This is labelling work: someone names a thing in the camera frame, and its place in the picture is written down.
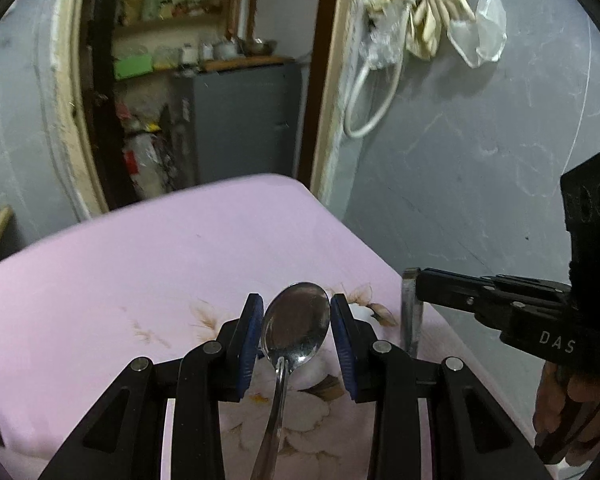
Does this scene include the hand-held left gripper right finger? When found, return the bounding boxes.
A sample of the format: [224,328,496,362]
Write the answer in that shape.
[330,294,553,480]

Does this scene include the wooden door frame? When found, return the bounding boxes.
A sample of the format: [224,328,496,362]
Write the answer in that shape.
[55,0,366,221]

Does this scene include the person's right hand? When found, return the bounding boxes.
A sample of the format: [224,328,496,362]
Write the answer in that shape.
[532,360,600,466]

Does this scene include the pink floral bed sheet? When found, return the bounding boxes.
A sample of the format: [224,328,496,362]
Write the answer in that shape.
[0,173,536,480]

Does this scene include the grey metal cabinet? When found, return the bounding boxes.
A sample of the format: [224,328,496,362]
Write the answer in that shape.
[172,60,303,186]

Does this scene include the metal bowl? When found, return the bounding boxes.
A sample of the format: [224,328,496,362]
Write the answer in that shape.
[242,38,277,57]

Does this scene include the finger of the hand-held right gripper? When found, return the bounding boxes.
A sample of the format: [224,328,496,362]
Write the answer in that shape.
[422,268,573,306]
[416,272,571,333]

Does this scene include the clear plastic bottle red label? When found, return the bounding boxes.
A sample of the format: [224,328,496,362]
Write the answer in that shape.
[124,132,168,201]

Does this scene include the white hose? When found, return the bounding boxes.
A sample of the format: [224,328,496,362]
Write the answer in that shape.
[343,50,406,138]

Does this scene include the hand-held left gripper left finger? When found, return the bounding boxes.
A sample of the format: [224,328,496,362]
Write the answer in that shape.
[37,292,265,480]

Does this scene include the cream rubber gloves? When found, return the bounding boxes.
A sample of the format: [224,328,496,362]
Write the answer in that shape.
[365,0,473,58]

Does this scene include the green box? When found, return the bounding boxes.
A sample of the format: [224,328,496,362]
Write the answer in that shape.
[114,55,154,81]

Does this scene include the wooden board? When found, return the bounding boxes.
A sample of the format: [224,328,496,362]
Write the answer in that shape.
[200,55,296,72]

